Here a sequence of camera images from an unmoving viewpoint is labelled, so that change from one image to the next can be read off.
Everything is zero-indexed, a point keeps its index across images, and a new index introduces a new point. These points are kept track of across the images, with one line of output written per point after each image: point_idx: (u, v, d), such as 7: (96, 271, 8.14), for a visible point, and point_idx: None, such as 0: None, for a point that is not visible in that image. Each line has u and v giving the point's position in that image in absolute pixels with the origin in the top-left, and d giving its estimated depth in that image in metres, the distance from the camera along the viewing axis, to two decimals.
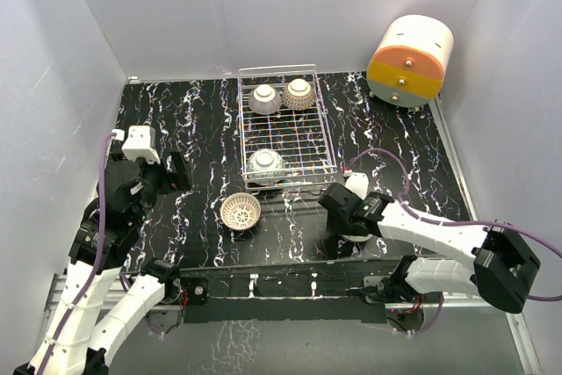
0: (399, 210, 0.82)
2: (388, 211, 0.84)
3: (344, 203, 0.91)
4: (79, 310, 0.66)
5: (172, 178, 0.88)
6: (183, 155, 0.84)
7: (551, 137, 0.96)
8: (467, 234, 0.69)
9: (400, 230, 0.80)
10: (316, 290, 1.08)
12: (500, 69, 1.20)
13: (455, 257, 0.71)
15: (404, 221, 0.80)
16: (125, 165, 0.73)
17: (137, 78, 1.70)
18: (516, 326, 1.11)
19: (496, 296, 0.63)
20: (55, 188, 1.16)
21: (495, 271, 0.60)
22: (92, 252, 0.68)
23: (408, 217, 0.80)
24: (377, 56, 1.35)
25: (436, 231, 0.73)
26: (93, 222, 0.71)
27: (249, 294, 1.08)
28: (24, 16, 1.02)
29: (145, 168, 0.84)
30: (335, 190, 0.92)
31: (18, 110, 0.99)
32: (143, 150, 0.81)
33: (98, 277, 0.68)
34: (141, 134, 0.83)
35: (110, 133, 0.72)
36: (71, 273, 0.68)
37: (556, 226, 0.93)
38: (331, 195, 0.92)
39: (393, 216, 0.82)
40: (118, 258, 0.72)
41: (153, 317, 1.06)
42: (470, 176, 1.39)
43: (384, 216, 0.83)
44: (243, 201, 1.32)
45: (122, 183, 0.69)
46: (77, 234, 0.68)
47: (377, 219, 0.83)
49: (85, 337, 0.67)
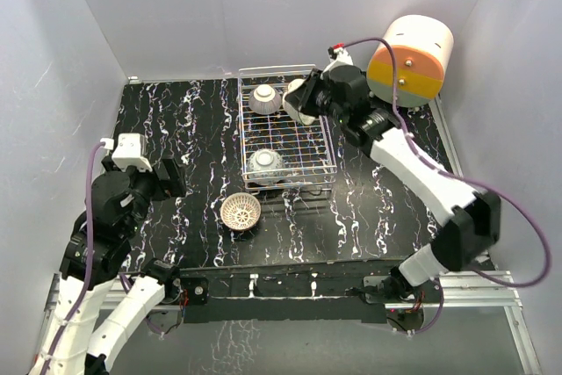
0: (401, 140, 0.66)
2: (391, 135, 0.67)
3: (354, 102, 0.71)
4: (72, 326, 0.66)
5: (165, 185, 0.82)
6: (176, 162, 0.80)
7: (551, 136, 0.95)
8: (456, 191, 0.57)
9: (392, 160, 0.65)
10: (316, 290, 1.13)
12: (500, 68, 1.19)
13: (429, 205, 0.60)
15: (399, 152, 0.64)
16: (113, 176, 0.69)
17: (137, 78, 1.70)
18: (516, 327, 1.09)
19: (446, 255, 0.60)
20: (55, 187, 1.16)
21: (460, 230, 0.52)
22: (82, 267, 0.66)
23: (408, 149, 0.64)
24: (377, 55, 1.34)
25: (428, 176, 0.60)
26: (83, 236, 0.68)
27: (249, 294, 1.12)
28: (25, 16, 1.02)
29: (136, 176, 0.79)
30: (353, 79, 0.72)
31: (18, 110, 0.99)
32: (133, 159, 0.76)
33: (90, 293, 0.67)
34: (132, 142, 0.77)
35: (97, 144, 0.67)
36: (62, 289, 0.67)
37: (555, 226, 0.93)
38: (343, 81, 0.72)
39: (393, 142, 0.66)
40: (110, 272, 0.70)
41: (153, 317, 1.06)
42: (470, 175, 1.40)
43: (384, 137, 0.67)
44: (243, 201, 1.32)
45: (111, 196, 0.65)
46: (67, 248, 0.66)
47: (371, 139, 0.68)
49: (82, 349, 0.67)
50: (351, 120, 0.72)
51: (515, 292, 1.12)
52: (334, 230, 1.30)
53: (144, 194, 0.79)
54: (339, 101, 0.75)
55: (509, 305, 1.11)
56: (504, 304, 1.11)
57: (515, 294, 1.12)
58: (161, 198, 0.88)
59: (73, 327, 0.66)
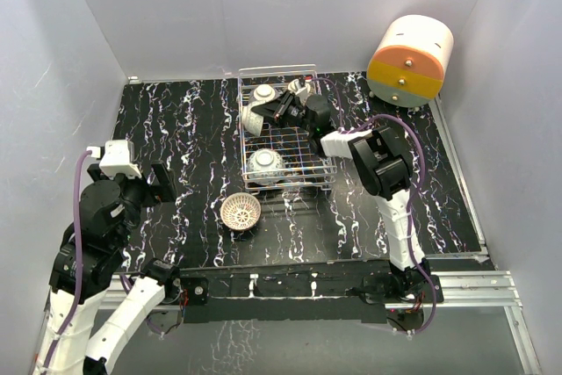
0: (334, 133, 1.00)
2: (329, 136, 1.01)
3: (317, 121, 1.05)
4: (66, 339, 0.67)
5: (155, 191, 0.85)
6: (165, 167, 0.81)
7: (551, 137, 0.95)
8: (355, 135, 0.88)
9: (332, 142, 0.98)
10: (316, 290, 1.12)
12: (500, 68, 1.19)
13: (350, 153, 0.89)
15: (332, 136, 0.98)
16: (104, 184, 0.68)
17: (137, 79, 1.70)
18: (516, 327, 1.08)
19: (369, 180, 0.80)
20: (55, 187, 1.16)
21: (358, 150, 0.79)
22: (72, 280, 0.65)
23: (335, 133, 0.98)
24: (377, 56, 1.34)
25: (344, 137, 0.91)
26: (73, 247, 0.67)
27: (249, 294, 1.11)
28: (25, 16, 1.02)
29: (125, 183, 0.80)
30: (320, 109, 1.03)
31: (18, 110, 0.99)
32: (123, 166, 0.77)
33: (82, 307, 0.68)
34: (120, 149, 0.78)
35: (85, 151, 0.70)
36: (55, 302, 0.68)
37: (555, 225, 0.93)
38: (314, 110, 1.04)
39: (331, 135, 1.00)
40: (100, 284, 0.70)
41: (153, 317, 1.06)
42: (470, 175, 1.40)
43: (327, 136, 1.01)
44: (243, 201, 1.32)
45: (101, 206, 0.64)
46: (56, 261, 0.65)
47: (321, 139, 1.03)
49: (77, 359, 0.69)
50: (314, 134, 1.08)
51: (515, 292, 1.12)
52: (334, 230, 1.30)
53: (134, 202, 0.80)
54: (308, 118, 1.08)
55: (509, 305, 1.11)
56: (504, 304, 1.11)
57: (515, 294, 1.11)
58: (151, 205, 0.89)
59: (67, 339, 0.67)
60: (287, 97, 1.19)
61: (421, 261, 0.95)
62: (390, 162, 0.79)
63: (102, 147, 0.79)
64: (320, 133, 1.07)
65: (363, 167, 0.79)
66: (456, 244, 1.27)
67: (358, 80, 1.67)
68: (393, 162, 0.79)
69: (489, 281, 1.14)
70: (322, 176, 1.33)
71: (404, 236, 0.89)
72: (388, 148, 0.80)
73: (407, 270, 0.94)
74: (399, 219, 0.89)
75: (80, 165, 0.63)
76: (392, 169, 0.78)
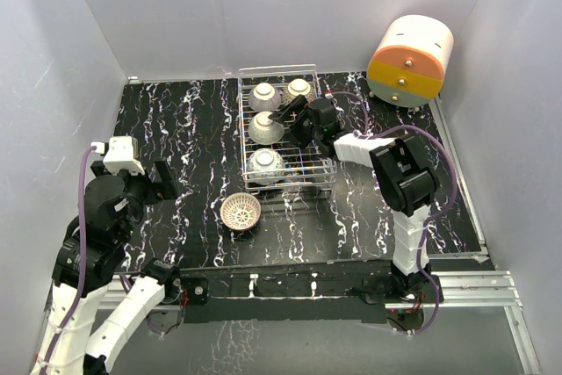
0: (349, 137, 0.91)
2: (342, 140, 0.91)
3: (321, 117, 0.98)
4: (68, 333, 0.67)
5: (156, 187, 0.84)
6: (166, 164, 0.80)
7: (551, 136, 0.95)
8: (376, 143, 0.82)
9: (348, 148, 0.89)
10: (316, 290, 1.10)
12: (500, 68, 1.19)
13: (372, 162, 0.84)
15: (349, 140, 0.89)
16: (106, 180, 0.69)
17: (137, 79, 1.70)
18: (516, 327, 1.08)
19: (389, 191, 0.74)
20: (55, 187, 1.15)
21: (383, 162, 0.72)
22: (74, 274, 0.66)
23: (353, 139, 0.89)
24: (377, 56, 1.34)
25: (365, 144, 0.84)
26: (76, 241, 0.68)
27: (249, 294, 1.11)
28: (24, 14, 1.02)
29: (128, 179, 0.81)
30: (324, 107, 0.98)
31: (18, 110, 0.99)
32: (126, 162, 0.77)
33: (83, 301, 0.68)
34: (123, 146, 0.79)
35: (90, 147, 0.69)
36: (57, 296, 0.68)
37: (554, 225, 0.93)
38: (317, 109, 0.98)
39: (346, 139, 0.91)
40: (103, 279, 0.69)
41: (153, 317, 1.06)
42: (470, 175, 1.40)
43: (342, 141, 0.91)
44: (243, 201, 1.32)
45: (105, 200, 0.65)
46: (59, 255, 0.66)
47: (335, 142, 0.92)
49: (78, 355, 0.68)
50: (324, 138, 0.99)
51: (515, 292, 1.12)
52: (334, 230, 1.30)
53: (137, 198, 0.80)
54: (314, 122, 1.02)
55: (509, 305, 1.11)
56: (504, 304, 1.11)
57: (515, 294, 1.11)
58: (153, 202, 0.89)
59: (68, 333, 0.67)
60: (301, 109, 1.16)
61: (425, 264, 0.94)
62: (416, 176, 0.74)
63: (105, 143, 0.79)
64: (327, 134, 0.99)
65: (386, 178, 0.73)
66: (456, 244, 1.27)
67: (357, 81, 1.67)
68: (419, 174, 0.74)
69: (489, 281, 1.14)
70: (321, 176, 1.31)
71: (415, 248, 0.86)
72: (413, 159, 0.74)
73: (410, 275, 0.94)
74: (415, 234, 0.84)
75: (85, 160, 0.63)
76: (420, 182, 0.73)
